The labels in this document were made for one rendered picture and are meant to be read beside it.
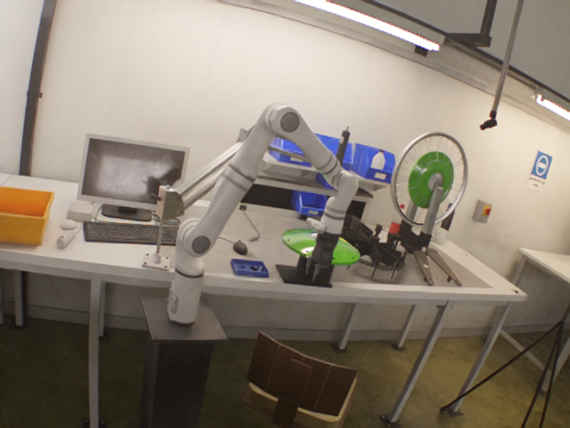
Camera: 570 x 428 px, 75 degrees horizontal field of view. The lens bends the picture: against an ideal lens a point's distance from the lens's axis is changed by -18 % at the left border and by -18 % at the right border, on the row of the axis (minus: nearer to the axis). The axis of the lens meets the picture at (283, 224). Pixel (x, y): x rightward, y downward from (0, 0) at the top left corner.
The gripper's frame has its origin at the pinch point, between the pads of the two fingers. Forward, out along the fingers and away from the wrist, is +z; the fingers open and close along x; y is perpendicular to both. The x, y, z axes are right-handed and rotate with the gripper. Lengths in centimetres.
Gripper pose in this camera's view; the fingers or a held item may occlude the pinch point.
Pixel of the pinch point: (309, 277)
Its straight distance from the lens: 152.8
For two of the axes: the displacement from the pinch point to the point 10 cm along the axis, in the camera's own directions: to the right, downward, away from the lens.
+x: -4.1, -3.7, 8.3
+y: 8.8, 0.8, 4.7
